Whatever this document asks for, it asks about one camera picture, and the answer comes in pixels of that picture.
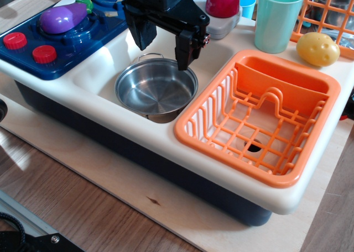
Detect grey toy faucet base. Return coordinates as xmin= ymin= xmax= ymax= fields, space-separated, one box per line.
xmin=194 ymin=0 xmax=243 ymax=40

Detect red stove knob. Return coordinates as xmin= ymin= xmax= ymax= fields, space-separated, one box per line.
xmin=32 ymin=45 xmax=57 ymax=64
xmin=3 ymin=32 xmax=28 ymax=50

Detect red stove knob right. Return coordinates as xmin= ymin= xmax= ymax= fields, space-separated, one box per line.
xmin=32 ymin=45 xmax=57 ymax=64

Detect black clamp bracket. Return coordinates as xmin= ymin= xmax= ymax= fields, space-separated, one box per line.
xmin=1 ymin=212 xmax=84 ymax=252

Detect orange wire basket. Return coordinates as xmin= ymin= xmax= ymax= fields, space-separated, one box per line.
xmin=290 ymin=0 xmax=353 ymax=60

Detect light plywood board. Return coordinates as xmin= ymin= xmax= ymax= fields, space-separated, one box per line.
xmin=1 ymin=99 xmax=353 ymax=251

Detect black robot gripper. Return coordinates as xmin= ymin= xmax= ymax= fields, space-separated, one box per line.
xmin=123 ymin=0 xmax=210 ymax=71

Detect small blue plastic cup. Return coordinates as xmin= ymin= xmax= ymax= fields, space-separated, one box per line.
xmin=240 ymin=0 xmax=257 ymax=19

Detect red stove knob left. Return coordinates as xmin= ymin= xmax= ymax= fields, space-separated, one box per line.
xmin=3 ymin=32 xmax=28 ymax=50

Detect magenta plastic cup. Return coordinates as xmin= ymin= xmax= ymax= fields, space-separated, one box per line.
xmin=206 ymin=0 xmax=240 ymax=18

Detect stainless steel pan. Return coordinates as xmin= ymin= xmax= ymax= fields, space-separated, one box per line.
xmin=114 ymin=52 xmax=199 ymax=123

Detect white toy kitchen sink unit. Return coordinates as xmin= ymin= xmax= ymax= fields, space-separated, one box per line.
xmin=1 ymin=18 xmax=353 ymax=225

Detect orange plastic drying rack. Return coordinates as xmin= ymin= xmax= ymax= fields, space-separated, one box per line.
xmin=174 ymin=50 xmax=341 ymax=188

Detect teal plastic cup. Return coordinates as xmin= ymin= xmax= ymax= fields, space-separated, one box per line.
xmin=254 ymin=0 xmax=304 ymax=54

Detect purple toy eggplant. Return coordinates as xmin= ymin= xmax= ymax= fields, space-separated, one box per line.
xmin=39 ymin=0 xmax=93 ymax=34

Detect blue toy stove top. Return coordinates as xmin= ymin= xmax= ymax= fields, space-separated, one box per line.
xmin=1 ymin=0 xmax=127 ymax=80

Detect yellow toy potato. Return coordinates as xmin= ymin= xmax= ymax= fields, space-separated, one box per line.
xmin=296 ymin=32 xmax=341 ymax=67

